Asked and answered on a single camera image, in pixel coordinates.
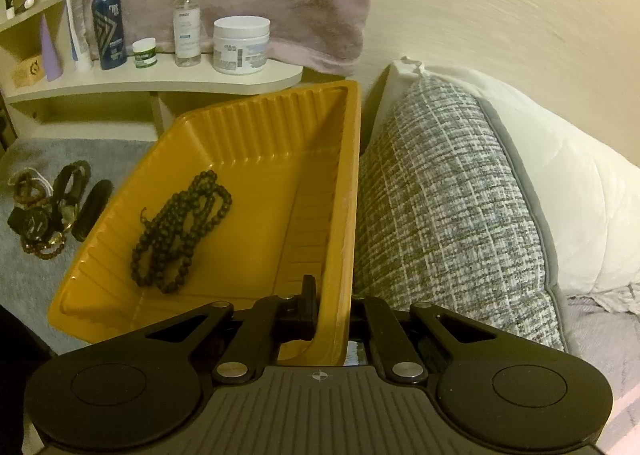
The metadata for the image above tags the small green label jar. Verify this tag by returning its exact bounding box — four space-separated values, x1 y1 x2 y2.
132 37 159 70

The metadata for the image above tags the light bed sheet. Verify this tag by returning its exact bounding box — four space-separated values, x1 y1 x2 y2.
565 292 640 455

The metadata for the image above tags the grey woven pillow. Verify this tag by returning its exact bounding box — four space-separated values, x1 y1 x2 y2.
352 62 571 353

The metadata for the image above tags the white quilted pillow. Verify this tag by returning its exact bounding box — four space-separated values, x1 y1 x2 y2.
370 55 640 316

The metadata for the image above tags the dark blue spray bottle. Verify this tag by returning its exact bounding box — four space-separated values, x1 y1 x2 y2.
91 0 128 70

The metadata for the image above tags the small wooden box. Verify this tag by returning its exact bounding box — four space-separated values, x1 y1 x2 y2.
7 55 46 90

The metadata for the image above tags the amber beaded bracelet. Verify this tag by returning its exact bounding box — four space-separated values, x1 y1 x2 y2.
21 231 67 257

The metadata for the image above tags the white cord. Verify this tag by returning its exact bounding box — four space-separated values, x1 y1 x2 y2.
27 167 55 196

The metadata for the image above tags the white squeeze tube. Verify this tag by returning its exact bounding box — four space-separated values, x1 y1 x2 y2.
64 0 93 73

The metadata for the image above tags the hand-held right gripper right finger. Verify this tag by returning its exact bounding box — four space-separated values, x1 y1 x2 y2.
350 296 502 384

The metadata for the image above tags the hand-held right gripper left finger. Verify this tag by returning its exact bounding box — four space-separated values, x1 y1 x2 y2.
145 275 317 384

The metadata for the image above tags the clear spray bottle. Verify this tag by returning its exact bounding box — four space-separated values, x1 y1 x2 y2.
173 0 202 68

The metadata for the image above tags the black wristwatch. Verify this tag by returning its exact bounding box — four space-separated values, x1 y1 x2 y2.
7 205 63 242

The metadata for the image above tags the yellow plastic tray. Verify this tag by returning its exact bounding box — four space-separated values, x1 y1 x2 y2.
47 80 362 368

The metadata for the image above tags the cream shelf unit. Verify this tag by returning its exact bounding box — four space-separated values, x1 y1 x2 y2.
0 0 304 136

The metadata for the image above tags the black oblong case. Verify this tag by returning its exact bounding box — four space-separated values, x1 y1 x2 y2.
71 180 114 242

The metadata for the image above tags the purple cone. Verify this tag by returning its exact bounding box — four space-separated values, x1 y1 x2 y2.
40 14 63 82

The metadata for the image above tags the white cream jar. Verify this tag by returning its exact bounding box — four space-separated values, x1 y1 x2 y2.
212 16 271 75

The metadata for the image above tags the dark beaded necklace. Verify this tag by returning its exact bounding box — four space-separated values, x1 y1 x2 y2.
131 170 233 295

